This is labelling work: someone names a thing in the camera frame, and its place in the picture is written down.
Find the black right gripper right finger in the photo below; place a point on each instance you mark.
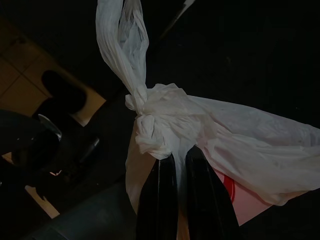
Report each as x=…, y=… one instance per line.
x=207, y=205

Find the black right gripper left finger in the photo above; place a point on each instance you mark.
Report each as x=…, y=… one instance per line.
x=160, y=200

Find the red white box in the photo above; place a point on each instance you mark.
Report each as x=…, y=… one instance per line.
x=250, y=205

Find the white plastic bag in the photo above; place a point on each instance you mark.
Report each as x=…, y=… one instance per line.
x=175, y=112

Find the black slipper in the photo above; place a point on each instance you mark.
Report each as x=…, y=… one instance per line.
x=62, y=92

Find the white floor strip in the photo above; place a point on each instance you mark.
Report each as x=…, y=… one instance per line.
x=180, y=12

